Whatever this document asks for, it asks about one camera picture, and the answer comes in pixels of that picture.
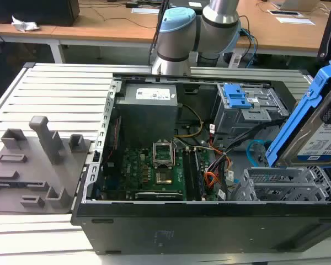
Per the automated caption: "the hard disk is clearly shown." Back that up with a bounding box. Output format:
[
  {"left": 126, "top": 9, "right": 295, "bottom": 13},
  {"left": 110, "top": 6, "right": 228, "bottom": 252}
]
[{"left": 265, "top": 59, "right": 331, "bottom": 168}]

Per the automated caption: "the grey metal disk bay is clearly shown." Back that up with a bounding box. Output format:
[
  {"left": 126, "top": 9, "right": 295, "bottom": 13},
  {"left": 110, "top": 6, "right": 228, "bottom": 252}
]
[{"left": 230, "top": 165, "right": 331, "bottom": 202}]

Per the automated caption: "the black RAM slot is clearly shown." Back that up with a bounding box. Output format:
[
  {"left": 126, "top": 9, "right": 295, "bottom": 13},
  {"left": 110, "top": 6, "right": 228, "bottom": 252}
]
[{"left": 182, "top": 148, "right": 195, "bottom": 200}]

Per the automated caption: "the white paper sheet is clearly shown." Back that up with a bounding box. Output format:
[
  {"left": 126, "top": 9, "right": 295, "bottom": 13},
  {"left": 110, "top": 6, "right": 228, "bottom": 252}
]
[
  {"left": 131, "top": 7, "right": 160, "bottom": 15},
  {"left": 275, "top": 16, "right": 316, "bottom": 26}
]

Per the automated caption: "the grey laptop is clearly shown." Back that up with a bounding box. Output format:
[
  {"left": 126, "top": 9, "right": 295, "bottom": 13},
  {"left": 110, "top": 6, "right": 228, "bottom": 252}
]
[{"left": 273, "top": 0, "right": 321, "bottom": 12}]

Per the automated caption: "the wooden desk with papers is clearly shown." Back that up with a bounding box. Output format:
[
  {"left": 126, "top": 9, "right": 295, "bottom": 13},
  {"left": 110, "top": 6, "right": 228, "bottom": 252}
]
[{"left": 234, "top": 0, "right": 331, "bottom": 59}]

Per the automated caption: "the grey metal drive cage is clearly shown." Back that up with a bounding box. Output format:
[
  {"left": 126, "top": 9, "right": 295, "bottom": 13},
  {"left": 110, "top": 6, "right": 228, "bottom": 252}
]
[{"left": 212, "top": 82, "right": 290, "bottom": 140}]

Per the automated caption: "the blue drive cage latch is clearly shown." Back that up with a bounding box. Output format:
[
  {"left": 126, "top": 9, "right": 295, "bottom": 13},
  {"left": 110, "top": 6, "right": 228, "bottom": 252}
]
[{"left": 222, "top": 83, "right": 251, "bottom": 109}]

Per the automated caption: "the RAM stick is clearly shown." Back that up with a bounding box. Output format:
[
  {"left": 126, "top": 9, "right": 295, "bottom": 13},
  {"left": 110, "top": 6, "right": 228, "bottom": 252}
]
[{"left": 193, "top": 149, "right": 206, "bottom": 198}]

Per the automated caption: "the metal socket cover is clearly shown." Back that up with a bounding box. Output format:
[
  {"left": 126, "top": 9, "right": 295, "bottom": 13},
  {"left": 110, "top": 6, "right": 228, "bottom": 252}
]
[{"left": 152, "top": 141, "right": 174, "bottom": 168}]

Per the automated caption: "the grey power supply unit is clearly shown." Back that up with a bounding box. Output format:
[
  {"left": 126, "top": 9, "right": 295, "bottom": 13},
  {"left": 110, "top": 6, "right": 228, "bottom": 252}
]
[{"left": 115, "top": 83, "right": 180, "bottom": 144}]

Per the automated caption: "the graphics card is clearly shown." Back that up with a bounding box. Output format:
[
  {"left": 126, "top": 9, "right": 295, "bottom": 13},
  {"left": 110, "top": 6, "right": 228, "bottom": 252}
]
[{"left": 135, "top": 191, "right": 184, "bottom": 201}]

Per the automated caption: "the black open PC case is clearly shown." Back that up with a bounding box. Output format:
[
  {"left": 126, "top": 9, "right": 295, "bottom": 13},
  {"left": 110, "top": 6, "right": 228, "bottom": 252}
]
[{"left": 70, "top": 72, "right": 331, "bottom": 256}]

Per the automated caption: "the green motherboard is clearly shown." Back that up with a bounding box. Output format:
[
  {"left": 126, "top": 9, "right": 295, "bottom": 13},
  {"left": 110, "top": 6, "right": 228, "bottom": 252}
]
[{"left": 103, "top": 143, "right": 218, "bottom": 202}]

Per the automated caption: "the black box on desk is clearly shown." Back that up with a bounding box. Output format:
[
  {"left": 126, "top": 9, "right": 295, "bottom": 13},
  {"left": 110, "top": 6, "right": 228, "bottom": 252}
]
[{"left": 0, "top": 0, "right": 81, "bottom": 28}]

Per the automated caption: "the grey parts rack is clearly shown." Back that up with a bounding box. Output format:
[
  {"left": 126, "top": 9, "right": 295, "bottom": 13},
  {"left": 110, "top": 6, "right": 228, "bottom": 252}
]
[{"left": 0, "top": 115, "right": 96, "bottom": 215}]

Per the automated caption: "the crumpled white paper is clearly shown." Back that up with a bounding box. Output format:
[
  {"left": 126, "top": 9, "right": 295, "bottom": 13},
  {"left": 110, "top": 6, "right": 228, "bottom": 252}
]
[{"left": 10, "top": 15, "right": 41, "bottom": 33}]

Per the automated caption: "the blue cable behind arm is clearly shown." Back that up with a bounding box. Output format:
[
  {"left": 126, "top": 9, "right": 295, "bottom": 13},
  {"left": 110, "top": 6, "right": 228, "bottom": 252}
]
[{"left": 240, "top": 28, "right": 259, "bottom": 68}]

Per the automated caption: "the blue disk wire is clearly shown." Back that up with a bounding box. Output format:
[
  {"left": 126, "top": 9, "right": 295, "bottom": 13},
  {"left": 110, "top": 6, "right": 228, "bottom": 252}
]
[{"left": 246, "top": 140, "right": 273, "bottom": 167}]

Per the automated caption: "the black cable bundle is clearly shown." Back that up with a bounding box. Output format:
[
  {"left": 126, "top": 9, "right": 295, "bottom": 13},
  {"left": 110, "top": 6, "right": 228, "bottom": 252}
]
[{"left": 217, "top": 128, "right": 269, "bottom": 166}]

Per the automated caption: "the yellow and black wire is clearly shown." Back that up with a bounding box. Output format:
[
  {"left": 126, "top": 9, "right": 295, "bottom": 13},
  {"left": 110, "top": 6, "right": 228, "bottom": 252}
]
[{"left": 174, "top": 103, "right": 204, "bottom": 139}]

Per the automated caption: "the orange wire bundle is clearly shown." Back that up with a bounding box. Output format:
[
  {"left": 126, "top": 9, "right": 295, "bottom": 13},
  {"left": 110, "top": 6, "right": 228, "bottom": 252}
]
[{"left": 205, "top": 171, "right": 222, "bottom": 192}]

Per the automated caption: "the black arm base cable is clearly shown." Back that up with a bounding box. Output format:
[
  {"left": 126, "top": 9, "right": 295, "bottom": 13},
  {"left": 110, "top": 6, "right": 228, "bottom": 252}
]
[{"left": 148, "top": 0, "right": 170, "bottom": 66}]

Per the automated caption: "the thin red wire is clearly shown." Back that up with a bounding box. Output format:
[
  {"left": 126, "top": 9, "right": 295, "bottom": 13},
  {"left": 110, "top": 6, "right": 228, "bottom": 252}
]
[{"left": 113, "top": 115, "right": 122, "bottom": 151}]

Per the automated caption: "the wooden desk with white frame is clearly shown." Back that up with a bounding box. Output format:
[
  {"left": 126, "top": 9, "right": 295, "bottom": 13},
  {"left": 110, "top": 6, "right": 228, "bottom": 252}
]
[{"left": 0, "top": 0, "right": 166, "bottom": 65}]

